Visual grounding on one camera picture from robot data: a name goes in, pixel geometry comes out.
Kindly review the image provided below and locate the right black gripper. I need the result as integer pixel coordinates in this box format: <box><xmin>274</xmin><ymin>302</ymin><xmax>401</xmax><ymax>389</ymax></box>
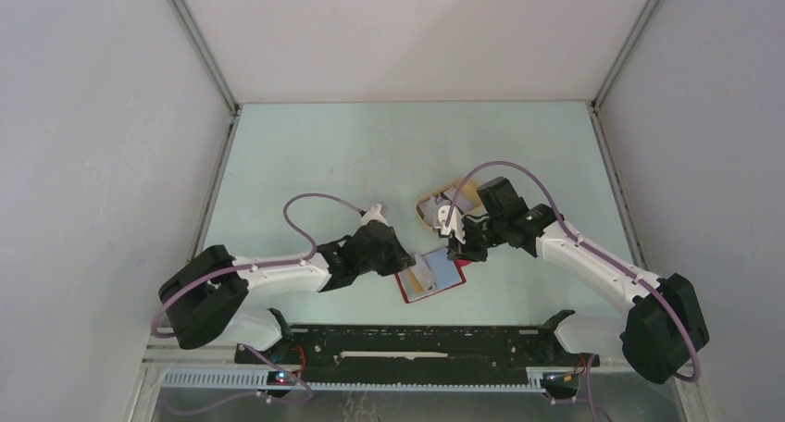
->
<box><xmin>448</xmin><ymin>215</ymin><xmax>506</xmax><ymax>263</ymax></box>

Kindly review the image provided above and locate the gold card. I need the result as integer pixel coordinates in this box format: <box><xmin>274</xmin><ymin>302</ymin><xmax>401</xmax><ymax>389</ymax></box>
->
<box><xmin>399</xmin><ymin>269</ymin><xmax>428</xmax><ymax>302</ymax></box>

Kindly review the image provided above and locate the white credit card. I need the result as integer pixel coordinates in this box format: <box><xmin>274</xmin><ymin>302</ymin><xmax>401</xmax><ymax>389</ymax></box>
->
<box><xmin>412</xmin><ymin>254</ymin><xmax>437</xmax><ymax>291</ymax></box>

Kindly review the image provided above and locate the red card holder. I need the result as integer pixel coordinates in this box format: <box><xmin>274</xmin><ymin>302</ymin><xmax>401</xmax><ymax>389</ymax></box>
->
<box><xmin>395</xmin><ymin>247</ymin><xmax>471</xmax><ymax>304</ymax></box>

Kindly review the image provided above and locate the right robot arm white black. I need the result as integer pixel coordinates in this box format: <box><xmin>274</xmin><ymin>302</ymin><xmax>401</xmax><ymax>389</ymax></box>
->
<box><xmin>433</xmin><ymin>177</ymin><xmax>710</xmax><ymax>384</ymax></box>

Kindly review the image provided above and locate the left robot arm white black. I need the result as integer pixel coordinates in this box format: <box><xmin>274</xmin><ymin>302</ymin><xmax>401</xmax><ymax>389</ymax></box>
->
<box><xmin>158</xmin><ymin>220</ymin><xmax>416</xmax><ymax>364</ymax></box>

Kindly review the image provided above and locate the beige oval tray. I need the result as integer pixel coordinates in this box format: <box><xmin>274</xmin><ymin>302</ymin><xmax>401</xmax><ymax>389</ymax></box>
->
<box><xmin>415</xmin><ymin>179</ymin><xmax>482</xmax><ymax>229</ymax></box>

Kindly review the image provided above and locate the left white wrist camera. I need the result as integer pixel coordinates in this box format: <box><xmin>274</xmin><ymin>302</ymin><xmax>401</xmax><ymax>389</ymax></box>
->
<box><xmin>360</xmin><ymin>202</ymin><xmax>389</xmax><ymax>226</ymax></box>

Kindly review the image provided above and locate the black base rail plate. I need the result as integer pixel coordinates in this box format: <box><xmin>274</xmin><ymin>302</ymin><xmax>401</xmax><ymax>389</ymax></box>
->
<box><xmin>273</xmin><ymin>325</ymin><xmax>590</xmax><ymax>385</ymax></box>

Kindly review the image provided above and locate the white cable duct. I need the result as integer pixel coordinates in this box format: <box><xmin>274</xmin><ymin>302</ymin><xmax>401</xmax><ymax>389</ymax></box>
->
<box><xmin>159</xmin><ymin>368</ymin><xmax>545</xmax><ymax>393</ymax></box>

